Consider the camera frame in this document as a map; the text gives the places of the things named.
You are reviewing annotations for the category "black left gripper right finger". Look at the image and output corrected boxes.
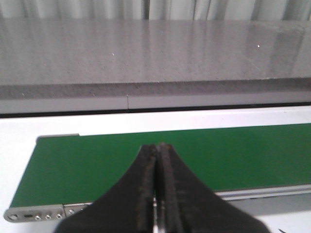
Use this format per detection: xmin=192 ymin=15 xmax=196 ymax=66
xmin=155 ymin=143 xmax=269 ymax=233

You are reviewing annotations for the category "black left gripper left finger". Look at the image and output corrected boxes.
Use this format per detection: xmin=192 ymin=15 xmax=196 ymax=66
xmin=55 ymin=144 xmax=157 ymax=233

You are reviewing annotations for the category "grey stone counter slab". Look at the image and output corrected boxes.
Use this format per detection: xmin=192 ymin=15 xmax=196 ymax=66
xmin=0 ymin=18 xmax=311 ymax=114

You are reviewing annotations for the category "green conveyor belt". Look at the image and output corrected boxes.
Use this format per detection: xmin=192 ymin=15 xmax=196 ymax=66
xmin=10 ymin=124 xmax=311 ymax=207

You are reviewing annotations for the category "grey pleated curtain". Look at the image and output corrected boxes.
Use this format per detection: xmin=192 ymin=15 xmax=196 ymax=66
xmin=0 ymin=0 xmax=311 ymax=21

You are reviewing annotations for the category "aluminium conveyor side rail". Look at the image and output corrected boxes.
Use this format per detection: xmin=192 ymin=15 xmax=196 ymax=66
xmin=3 ymin=184 xmax=311 ymax=223

